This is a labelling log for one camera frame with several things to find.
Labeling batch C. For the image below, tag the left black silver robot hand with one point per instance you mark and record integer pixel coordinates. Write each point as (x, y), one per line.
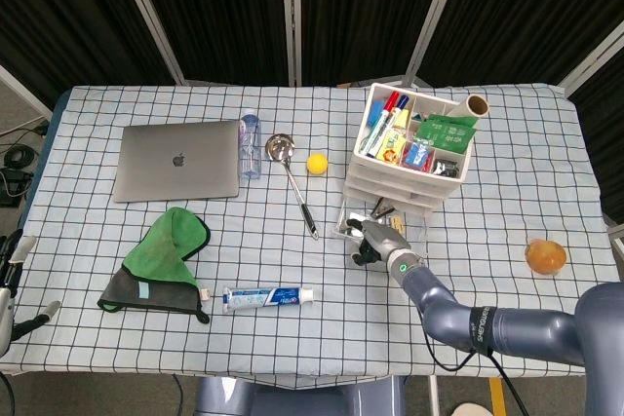
(5, 313)

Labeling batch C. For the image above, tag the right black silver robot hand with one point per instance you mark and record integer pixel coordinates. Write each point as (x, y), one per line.
(385, 243)

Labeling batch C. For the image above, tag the clear bottom drawer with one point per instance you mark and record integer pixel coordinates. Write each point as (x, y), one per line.
(414, 221)

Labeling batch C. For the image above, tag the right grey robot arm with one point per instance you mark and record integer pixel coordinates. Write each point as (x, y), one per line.
(526, 328)

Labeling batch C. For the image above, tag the clear plastic drawer unit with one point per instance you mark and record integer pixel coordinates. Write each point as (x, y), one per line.
(390, 177)

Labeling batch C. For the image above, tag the small beige block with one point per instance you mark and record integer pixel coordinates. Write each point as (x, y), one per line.
(398, 224)

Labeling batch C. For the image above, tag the blue plastic packet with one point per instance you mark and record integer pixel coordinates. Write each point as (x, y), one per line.
(417, 154)

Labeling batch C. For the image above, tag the black binder clips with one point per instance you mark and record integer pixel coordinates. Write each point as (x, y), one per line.
(446, 167)

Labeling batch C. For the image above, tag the yellow snack packet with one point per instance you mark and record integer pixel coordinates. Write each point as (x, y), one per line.
(390, 145)

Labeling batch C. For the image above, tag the yellow ball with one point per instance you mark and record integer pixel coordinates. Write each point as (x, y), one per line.
(317, 163)

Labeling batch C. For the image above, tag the green foil packet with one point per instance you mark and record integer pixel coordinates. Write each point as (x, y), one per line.
(446, 133)

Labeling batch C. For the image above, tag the pale yellow note pad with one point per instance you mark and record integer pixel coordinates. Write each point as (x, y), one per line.
(401, 118)

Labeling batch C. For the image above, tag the blue eraser block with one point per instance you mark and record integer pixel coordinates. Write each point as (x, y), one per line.
(377, 112)

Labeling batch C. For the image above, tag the blue checked tablecloth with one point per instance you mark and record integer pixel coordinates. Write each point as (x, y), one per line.
(292, 338)

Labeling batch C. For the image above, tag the blue white toothpaste tube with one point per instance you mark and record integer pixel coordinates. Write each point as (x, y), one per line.
(263, 299)

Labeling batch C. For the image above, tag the blue cap whiteboard marker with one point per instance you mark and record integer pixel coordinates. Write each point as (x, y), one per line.
(402, 102)

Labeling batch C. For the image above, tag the red cap whiteboard marker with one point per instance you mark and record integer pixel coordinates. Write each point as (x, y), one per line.
(393, 98)

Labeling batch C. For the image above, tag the white table leg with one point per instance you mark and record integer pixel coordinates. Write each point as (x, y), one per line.
(434, 396)

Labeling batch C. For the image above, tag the orange round fruit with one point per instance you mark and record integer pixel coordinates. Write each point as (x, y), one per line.
(546, 256)

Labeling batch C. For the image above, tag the cardboard tube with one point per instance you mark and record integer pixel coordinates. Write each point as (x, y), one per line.
(472, 106)

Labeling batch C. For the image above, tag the clear plastic water bottle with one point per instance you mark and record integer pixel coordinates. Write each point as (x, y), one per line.
(250, 148)

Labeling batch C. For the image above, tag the green grey microfibre cloth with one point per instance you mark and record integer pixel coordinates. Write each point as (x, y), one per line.
(161, 250)

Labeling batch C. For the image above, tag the grey robot torso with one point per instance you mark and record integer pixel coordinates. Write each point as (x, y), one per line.
(302, 399)

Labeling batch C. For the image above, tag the grey closed laptop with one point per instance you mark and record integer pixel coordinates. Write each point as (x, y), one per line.
(178, 162)

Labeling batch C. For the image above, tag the black folding screen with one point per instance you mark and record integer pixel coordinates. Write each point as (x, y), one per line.
(219, 11)

